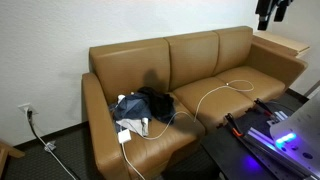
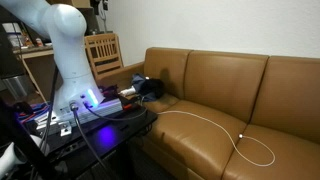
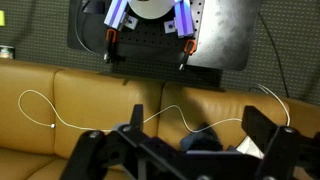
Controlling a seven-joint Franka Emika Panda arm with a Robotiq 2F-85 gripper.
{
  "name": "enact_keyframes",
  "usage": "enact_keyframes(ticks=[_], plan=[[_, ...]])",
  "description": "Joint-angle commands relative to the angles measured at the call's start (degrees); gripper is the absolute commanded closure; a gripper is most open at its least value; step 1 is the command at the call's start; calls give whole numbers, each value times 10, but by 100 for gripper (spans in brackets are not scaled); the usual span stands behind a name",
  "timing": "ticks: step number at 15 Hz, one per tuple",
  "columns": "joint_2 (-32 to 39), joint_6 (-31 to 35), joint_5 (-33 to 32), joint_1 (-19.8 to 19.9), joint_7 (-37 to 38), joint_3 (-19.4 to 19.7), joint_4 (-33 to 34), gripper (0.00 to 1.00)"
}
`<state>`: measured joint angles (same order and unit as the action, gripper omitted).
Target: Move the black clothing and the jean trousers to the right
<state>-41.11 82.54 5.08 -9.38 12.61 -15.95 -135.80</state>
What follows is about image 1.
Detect black clothing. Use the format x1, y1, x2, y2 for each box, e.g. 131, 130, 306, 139
138, 86, 175, 124

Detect blue jean trousers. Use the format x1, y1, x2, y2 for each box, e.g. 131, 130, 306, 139
109, 93, 152, 123

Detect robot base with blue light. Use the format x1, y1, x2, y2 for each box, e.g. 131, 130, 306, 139
241, 96, 320, 180

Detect white grey cloth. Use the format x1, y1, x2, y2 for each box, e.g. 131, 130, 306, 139
117, 118, 149, 137

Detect tan leather sofa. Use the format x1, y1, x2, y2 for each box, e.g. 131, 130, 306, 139
82, 26, 307, 180

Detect white power adapter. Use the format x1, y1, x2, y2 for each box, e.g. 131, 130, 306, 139
118, 129, 131, 144

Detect light wooden side table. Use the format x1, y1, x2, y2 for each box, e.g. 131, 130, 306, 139
253, 31, 310, 58

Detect black hanging gear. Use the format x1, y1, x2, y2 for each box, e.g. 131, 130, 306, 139
255, 0, 294, 31

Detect wooden furniture corner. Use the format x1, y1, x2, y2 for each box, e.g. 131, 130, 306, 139
0, 141, 25, 178

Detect black clamp orange handle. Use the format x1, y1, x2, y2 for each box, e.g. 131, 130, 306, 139
224, 113, 244, 137

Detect black clamp red handle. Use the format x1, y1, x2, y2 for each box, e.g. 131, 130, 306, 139
248, 98, 273, 116

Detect black power cord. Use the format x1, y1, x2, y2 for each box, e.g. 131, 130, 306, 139
26, 109, 41, 141

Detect white wall outlet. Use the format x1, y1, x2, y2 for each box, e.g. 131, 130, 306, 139
18, 103, 37, 115

